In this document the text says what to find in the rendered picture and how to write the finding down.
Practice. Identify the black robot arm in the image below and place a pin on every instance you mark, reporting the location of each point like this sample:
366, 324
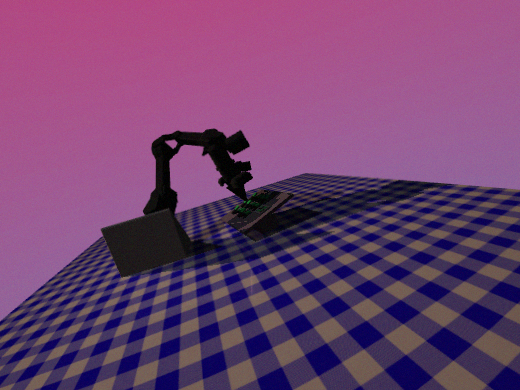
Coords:
216, 144

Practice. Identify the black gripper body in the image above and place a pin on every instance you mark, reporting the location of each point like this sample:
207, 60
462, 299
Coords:
230, 176

